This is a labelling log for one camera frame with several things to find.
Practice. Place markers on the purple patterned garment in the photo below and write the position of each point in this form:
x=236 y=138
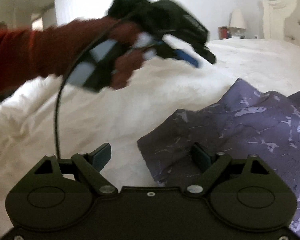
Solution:
x=245 y=121

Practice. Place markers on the red sleeved left forearm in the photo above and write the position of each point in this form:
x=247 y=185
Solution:
x=26 y=54

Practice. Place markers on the white fluffy bed cover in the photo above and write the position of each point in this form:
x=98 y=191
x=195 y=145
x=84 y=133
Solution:
x=121 y=117

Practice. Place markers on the white table lamp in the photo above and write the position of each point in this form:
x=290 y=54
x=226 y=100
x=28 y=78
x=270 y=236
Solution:
x=237 y=23

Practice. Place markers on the left hand red glove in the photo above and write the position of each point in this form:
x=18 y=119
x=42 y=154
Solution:
x=126 y=33

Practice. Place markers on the red bottle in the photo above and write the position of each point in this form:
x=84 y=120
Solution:
x=224 y=32

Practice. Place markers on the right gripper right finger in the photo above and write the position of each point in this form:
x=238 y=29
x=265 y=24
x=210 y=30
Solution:
x=210 y=166

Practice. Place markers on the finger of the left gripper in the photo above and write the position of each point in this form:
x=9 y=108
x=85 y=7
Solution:
x=201 y=49
x=181 y=55

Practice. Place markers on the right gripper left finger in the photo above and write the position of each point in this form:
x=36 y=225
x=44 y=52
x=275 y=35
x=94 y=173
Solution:
x=87 y=171

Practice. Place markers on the cream tufted headboard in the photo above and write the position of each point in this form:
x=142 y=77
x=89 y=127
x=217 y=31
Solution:
x=281 y=20

